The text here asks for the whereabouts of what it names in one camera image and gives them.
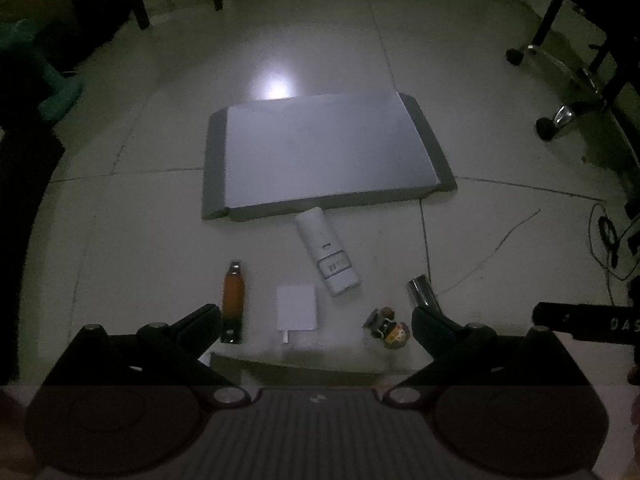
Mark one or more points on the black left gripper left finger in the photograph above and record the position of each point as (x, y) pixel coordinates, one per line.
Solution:
(141, 403)

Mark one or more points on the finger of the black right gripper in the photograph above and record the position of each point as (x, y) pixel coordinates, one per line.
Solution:
(590, 322)

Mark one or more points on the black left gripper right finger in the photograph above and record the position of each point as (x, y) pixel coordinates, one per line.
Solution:
(514, 406)

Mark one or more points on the white power adapter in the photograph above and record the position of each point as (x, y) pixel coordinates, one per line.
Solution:
(296, 309)

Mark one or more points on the green object at left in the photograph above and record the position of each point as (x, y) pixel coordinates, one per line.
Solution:
(62, 94)

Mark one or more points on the small toy figure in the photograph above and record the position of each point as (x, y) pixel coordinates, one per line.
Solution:
(381, 324)

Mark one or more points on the orange utility knife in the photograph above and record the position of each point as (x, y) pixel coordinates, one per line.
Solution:
(232, 304)

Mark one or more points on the grey cardboard storage box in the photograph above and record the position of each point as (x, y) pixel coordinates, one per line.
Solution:
(257, 374)

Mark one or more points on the office chair base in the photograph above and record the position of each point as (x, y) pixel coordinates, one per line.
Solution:
(596, 85)

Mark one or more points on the grey box lid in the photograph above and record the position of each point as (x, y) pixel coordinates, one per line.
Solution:
(330, 151)

